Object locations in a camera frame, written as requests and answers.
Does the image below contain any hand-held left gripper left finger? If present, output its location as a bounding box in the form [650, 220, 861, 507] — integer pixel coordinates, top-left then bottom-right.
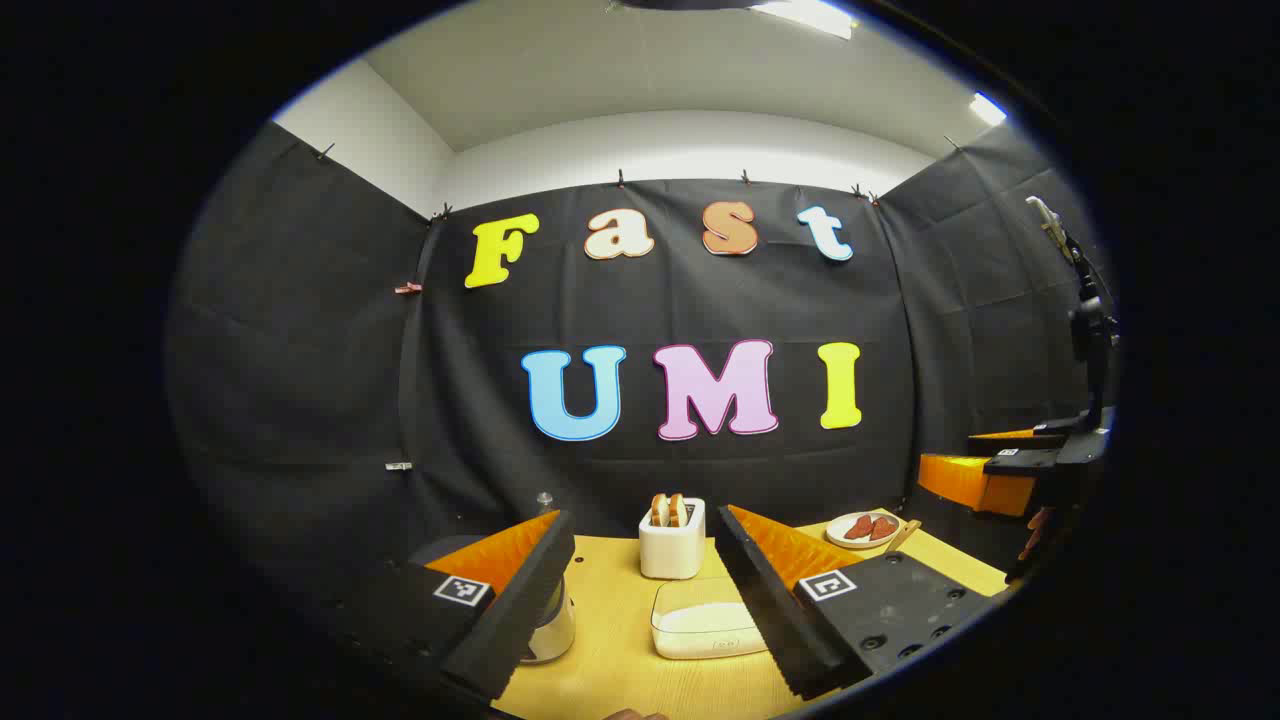
[340, 508, 578, 706]

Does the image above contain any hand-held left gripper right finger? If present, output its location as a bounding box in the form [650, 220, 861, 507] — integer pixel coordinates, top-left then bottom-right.
[713, 503, 1001, 701]

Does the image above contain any white round plate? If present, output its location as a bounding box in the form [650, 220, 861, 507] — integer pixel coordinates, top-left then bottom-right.
[825, 511, 901, 550]

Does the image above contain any black backdrop cloth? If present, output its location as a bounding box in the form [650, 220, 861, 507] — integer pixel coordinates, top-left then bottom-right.
[165, 120, 1116, 601]

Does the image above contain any white toaster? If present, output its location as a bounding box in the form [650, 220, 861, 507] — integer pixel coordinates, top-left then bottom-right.
[638, 497, 707, 581]

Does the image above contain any dark grey rice cooker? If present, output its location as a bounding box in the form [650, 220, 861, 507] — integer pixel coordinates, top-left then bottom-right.
[408, 535, 578, 666]

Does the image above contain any clear rice container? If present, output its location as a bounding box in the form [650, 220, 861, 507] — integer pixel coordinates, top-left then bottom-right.
[650, 577, 771, 661]

